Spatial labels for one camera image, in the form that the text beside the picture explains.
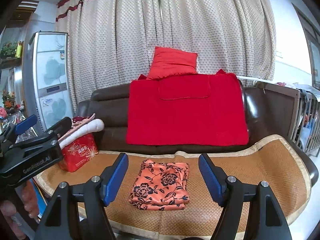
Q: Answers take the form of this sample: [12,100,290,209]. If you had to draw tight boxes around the orange floral garment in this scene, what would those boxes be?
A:
[129,159,190,211]

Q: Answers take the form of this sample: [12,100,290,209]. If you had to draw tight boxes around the person's left hand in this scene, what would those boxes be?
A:
[1,178,39,239]

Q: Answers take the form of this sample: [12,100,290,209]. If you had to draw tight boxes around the red gift bag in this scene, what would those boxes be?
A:
[59,133,99,172]

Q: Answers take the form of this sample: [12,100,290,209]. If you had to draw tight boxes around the woven rattan seat mat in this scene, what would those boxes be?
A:
[35,135,311,239]

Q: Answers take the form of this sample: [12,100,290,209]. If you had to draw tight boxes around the white quilted folded cloth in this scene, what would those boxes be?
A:
[58,113,105,150]

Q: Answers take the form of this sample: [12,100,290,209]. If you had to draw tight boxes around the dark brown leather sofa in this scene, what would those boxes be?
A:
[76,84,319,185]

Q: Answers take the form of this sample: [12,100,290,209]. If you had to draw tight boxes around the flower pot plants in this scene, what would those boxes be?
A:
[1,41,24,119]

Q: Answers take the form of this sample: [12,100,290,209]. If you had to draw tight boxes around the wooden baby crib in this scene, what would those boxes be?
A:
[255,81,319,157]

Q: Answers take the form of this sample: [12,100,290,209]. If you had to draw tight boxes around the red blanket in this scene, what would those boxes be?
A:
[126,70,249,146]

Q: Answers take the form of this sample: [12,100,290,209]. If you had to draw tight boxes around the red pillow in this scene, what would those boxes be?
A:
[147,47,197,80]

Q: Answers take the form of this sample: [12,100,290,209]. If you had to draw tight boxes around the beige dotted curtain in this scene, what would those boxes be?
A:
[55,0,276,107]

